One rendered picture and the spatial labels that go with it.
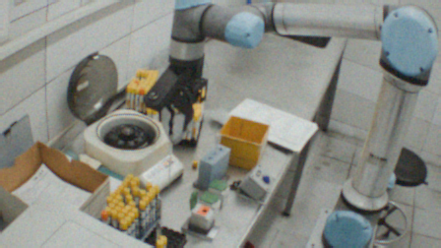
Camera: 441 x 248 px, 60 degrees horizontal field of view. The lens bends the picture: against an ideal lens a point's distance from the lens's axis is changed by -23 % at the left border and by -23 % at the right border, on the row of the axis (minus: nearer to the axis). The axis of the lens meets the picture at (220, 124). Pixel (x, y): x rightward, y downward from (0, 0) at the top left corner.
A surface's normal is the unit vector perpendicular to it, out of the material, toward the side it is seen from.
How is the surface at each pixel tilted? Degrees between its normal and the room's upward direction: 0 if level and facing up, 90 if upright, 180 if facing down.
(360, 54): 90
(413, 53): 80
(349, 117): 90
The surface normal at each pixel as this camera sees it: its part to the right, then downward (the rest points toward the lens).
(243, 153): -0.30, 0.44
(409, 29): -0.49, 0.25
